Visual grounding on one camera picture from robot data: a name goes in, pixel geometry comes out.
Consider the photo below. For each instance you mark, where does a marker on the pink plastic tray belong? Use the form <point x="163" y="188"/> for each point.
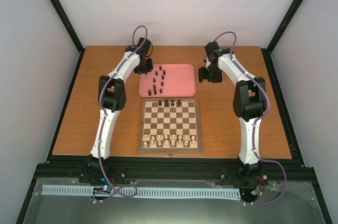
<point x="179" y="81"/>

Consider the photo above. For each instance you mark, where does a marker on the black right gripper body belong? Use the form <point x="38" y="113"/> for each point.
<point x="213" y="74"/>

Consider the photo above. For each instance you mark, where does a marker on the black aluminium frame rail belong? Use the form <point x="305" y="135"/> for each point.
<point x="218" y="170"/>

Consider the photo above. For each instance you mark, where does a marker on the light blue cable duct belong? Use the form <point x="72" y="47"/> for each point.
<point x="142" y="192"/>

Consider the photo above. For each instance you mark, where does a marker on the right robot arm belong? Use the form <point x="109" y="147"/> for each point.
<point x="249" y="103"/>

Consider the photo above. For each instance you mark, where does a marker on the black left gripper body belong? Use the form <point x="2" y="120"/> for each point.
<point x="143" y="67"/>

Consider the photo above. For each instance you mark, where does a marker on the light king chess piece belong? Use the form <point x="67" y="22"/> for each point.
<point x="173" y="140"/>

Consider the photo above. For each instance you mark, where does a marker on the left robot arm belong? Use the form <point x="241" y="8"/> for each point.
<point x="112" y="97"/>

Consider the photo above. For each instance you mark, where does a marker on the wooden chessboard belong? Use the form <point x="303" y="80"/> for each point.
<point x="171" y="120"/>

